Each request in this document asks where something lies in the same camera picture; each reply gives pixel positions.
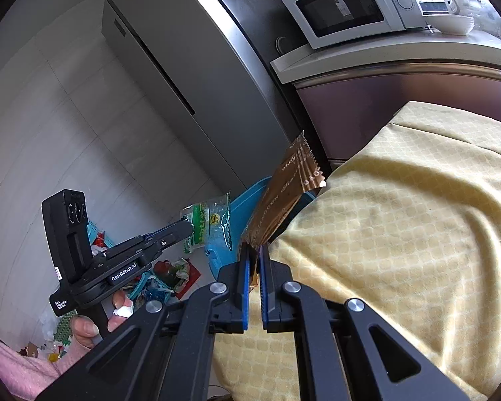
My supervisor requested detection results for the grey refrigerator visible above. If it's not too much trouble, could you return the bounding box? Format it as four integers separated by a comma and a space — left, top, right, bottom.
101, 0, 318, 201

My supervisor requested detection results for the person's left hand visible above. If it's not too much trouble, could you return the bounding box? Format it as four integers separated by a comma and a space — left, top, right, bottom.
69, 290, 135, 349

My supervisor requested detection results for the blue plastic trash bin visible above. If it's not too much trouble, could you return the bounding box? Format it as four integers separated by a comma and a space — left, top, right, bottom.
204, 175, 318, 280

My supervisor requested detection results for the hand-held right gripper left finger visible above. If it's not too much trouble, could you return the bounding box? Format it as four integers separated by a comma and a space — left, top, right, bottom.
35, 244, 251, 401

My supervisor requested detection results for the yellow patterned tablecloth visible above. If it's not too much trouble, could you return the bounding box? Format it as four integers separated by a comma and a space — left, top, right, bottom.
211, 101, 501, 401

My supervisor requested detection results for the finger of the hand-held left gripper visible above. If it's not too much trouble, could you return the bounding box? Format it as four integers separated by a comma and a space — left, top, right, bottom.
104, 219, 193, 262

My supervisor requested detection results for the red bag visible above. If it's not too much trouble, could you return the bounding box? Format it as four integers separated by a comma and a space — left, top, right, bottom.
154, 258, 202, 299

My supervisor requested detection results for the white microwave oven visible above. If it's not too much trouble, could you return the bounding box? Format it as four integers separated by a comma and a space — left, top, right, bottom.
281, 0, 427, 50

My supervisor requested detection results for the white ceramic bowl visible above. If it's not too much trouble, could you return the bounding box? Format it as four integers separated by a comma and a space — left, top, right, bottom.
427, 14, 476, 36

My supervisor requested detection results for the brown snack wrapper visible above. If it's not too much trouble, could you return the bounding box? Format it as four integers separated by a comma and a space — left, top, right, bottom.
241, 131, 328, 293

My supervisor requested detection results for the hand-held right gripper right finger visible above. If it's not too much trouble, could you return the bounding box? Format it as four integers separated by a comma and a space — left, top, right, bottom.
259, 243, 470, 401

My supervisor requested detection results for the clear green printed plastic bag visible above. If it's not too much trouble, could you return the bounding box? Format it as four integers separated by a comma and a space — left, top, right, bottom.
179, 192, 232, 255

